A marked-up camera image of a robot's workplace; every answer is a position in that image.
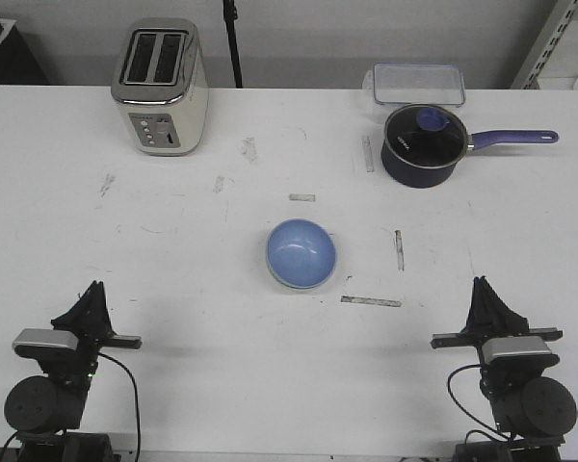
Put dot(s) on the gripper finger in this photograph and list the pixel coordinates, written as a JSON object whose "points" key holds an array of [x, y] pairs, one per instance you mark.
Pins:
{"points": [[498, 317], [476, 321], [81, 318], [104, 326]]}

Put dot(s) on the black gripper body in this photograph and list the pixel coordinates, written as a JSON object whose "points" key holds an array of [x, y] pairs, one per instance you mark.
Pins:
{"points": [[447, 340], [78, 366]]}

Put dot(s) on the blue bowl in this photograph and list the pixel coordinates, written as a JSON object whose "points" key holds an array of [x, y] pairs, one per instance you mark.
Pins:
{"points": [[300, 241]]}

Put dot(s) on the green bowl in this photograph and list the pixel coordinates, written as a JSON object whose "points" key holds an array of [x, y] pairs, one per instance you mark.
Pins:
{"points": [[299, 277]]}

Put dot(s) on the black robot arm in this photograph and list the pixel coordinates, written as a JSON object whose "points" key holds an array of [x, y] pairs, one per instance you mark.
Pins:
{"points": [[46, 410], [532, 413]]}

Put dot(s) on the dark blue saucepan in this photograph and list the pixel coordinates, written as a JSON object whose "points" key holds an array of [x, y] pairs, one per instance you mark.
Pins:
{"points": [[426, 177]]}

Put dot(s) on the glass pot lid blue knob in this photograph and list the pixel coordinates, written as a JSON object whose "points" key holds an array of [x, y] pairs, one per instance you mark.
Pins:
{"points": [[425, 136]]}

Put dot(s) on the clear plastic food container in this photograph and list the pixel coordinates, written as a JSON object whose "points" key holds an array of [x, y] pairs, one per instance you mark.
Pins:
{"points": [[401, 84]]}

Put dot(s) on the cream and chrome toaster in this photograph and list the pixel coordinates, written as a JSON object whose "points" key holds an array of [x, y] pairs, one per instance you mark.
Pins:
{"points": [[160, 86]]}

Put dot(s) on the white metal shelf rack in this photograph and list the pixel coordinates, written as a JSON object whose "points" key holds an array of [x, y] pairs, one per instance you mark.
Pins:
{"points": [[552, 61]]}

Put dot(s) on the black tripod pole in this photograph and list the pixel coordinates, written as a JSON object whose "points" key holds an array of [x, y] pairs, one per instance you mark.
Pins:
{"points": [[230, 16]]}

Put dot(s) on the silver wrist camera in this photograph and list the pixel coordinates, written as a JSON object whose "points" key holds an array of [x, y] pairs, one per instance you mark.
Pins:
{"points": [[45, 344], [518, 353]]}

